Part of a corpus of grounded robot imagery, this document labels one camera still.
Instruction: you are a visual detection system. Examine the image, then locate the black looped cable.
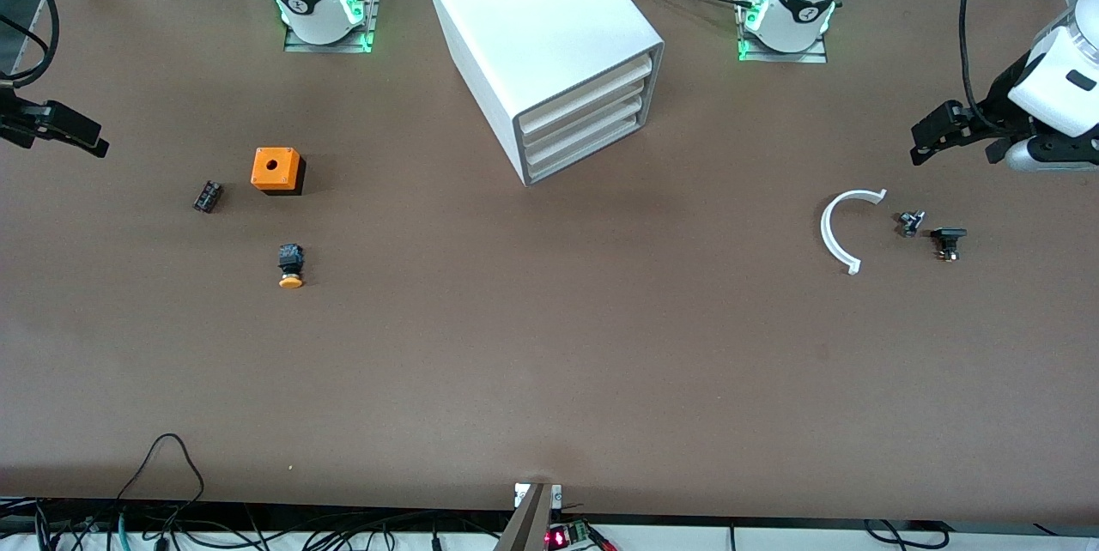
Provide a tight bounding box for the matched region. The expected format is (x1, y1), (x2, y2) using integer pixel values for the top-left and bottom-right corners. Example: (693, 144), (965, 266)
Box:
(116, 433), (207, 551)

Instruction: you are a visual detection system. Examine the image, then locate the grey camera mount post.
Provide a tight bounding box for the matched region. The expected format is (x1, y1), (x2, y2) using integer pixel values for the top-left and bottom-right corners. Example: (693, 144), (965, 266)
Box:
(494, 482), (564, 551)

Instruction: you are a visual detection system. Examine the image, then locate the black flat-head switch part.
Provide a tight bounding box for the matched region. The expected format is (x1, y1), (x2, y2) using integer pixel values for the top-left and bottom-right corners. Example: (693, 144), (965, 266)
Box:
(931, 227), (968, 263)

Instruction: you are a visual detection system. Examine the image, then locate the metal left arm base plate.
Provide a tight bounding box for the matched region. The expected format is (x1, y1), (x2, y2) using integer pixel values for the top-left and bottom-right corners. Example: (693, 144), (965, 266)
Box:
(737, 0), (829, 64)

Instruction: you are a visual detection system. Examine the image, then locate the circuit board with red light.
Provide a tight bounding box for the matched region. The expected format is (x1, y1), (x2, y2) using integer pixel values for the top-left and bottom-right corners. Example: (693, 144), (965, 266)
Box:
(545, 519), (619, 551)

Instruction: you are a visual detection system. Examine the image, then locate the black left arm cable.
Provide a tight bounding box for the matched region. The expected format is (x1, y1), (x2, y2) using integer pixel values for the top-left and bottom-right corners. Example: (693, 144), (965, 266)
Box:
(959, 0), (1016, 133)

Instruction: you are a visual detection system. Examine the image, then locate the white curved plastic arc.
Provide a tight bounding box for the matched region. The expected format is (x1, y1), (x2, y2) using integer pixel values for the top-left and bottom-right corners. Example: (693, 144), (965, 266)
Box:
(820, 189), (889, 276)

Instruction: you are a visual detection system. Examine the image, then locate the yellow cap push button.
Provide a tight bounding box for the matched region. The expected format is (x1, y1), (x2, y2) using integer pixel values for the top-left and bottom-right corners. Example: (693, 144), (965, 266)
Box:
(277, 244), (307, 289)

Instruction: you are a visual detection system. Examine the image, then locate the orange switch box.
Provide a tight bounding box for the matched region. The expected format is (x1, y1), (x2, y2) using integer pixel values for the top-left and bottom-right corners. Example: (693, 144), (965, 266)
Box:
(251, 148), (307, 197)

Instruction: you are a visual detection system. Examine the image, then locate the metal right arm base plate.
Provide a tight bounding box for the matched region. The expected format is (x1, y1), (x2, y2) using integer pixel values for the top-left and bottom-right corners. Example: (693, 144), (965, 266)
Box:
(283, 0), (381, 54)

